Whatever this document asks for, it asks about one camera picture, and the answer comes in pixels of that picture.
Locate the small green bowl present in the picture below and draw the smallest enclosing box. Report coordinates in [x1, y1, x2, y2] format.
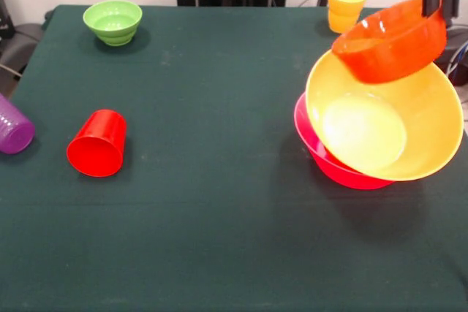
[82, 0, 143, 47]

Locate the purple cup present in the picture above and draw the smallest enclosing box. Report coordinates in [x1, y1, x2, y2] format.
[0, 92, 36, 155]

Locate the small orange bowl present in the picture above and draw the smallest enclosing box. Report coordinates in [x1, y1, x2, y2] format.
[331, 0, 448, 85]

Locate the tangle of cables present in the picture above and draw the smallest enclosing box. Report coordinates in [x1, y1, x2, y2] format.
[437, 39, 468, 99]

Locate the dark green tablecloth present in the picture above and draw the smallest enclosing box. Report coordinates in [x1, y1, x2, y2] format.
[0, 4, 468, 312]

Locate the large orange bowl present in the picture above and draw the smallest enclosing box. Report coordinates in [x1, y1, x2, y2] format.
[305, 48, 464, 182]

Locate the large pink bowl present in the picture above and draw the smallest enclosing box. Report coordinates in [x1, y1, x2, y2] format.
[293, 91, 398, 191]

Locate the red cup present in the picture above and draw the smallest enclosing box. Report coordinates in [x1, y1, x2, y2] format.
[66, 109, 127, 178]

